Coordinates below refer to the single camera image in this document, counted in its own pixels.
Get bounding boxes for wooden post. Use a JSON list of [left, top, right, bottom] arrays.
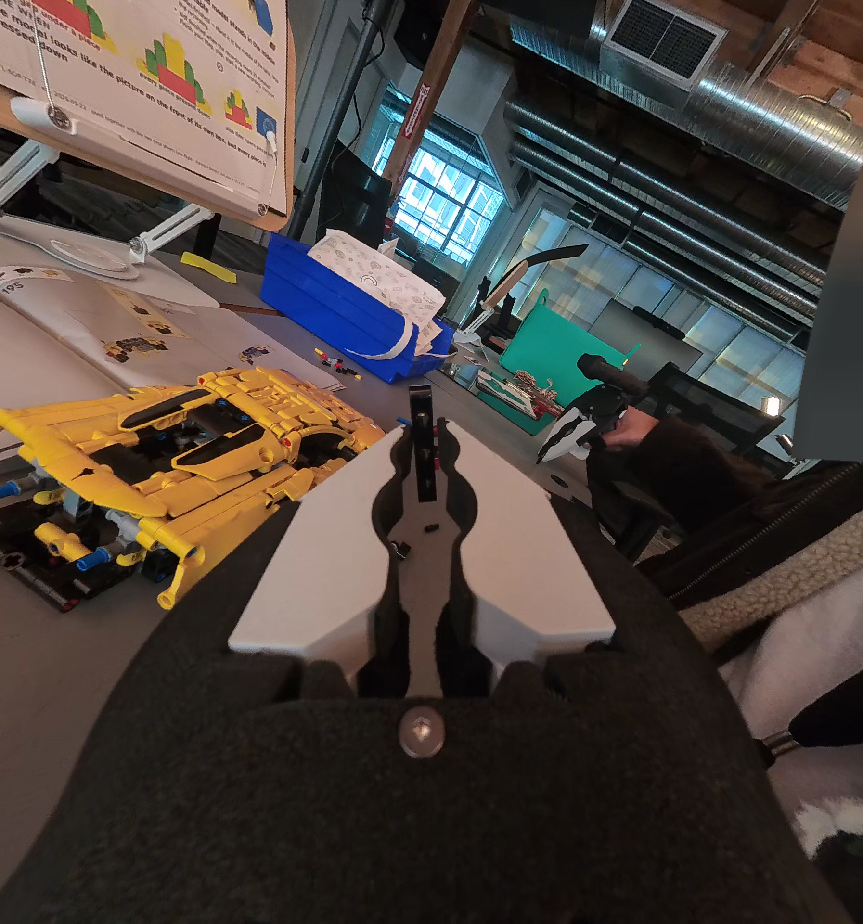
[[384, 0, 479, 185]]

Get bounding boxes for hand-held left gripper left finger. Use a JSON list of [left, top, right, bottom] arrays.
[[228, 424, 412, 690]]

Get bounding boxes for small brick model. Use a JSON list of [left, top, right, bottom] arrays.
[[475, 368, 558, 421]]

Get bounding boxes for person's fleece-lined jacket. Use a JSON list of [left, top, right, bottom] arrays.
[[637, 462, 863, 924]]

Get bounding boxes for blue plastic bin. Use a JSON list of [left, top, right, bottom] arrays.
[[260, 232, 457, 385]]

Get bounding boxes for yellow tape strip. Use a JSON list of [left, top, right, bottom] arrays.
[[180, 251, 237, 282]]

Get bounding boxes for silver ventilation duct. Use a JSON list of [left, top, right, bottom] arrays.
[[511, 14, 863, 210]]

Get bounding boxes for ribbed metal pipes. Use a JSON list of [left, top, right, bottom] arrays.
[[507, 101, 837, 322]]

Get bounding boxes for ceiling vent grille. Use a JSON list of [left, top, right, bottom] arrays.
[[601, 0, 728, 91]]

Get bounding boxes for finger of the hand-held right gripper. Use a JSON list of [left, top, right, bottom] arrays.
[[534, 433, 594, 465], [545, 406, 604, 450]]

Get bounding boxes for grey desk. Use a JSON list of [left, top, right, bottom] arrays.
[[0, 217, 598, 795]]

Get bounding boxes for yellow toy brick car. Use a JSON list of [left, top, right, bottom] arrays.
[[0, 367, 389, 613]]

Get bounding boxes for black pole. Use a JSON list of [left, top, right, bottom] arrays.
[[287, 0, 396, 243]]

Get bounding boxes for black mesh chair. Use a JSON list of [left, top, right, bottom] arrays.
[[648, 361, 786, 463]]

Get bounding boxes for paned window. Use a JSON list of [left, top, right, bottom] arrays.
[[374, 94, 508, 264]]

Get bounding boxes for black brick beam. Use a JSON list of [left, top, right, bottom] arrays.
[[408, 385, 439, 504]]

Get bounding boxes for open instruction booklet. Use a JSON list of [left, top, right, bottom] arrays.
[[0, 263, 349, 477]]

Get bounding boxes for printed instruction sheet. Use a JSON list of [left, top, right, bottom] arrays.
[[0, 0, 290, 218]]

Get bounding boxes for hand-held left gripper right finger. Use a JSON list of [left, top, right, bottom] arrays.
[[435, 417, 616, 697]]

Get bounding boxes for black monitor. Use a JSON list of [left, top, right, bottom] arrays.
[[316, 141, 392, 250]]

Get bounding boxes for scattered coloured brick pieces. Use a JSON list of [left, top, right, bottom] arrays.
[[314, 348, 363, 381]]

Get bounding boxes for patterned paper bag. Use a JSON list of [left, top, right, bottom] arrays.
[[307, 229, 455, 359]]

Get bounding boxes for teal bag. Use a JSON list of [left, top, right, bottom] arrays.
[[500, 289, 642, 409]]

